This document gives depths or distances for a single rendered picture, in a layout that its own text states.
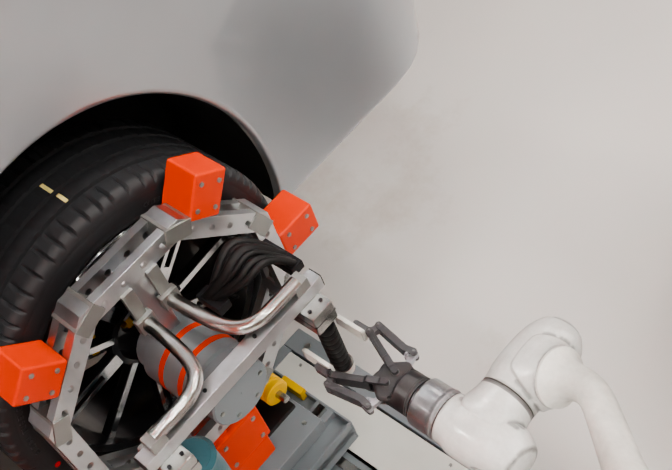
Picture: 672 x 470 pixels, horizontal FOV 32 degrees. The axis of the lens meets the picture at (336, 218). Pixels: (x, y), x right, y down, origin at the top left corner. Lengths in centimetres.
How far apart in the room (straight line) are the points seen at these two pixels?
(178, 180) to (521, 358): 63
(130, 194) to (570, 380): 77
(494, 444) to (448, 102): 181
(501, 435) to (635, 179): 150
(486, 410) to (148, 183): 67
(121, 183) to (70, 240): 13
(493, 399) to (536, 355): 10
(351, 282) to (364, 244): 13
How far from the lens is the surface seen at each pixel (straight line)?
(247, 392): 204
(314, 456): 275
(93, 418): 232
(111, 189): 196
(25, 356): 191
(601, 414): 177
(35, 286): 192
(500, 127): 340
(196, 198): 194
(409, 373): 195
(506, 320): 301
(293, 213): 218
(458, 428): 187
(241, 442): 238
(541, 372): 188
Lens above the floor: 252
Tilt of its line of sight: 50 degrees down
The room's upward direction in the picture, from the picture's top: 21 degrees counter-clockwise
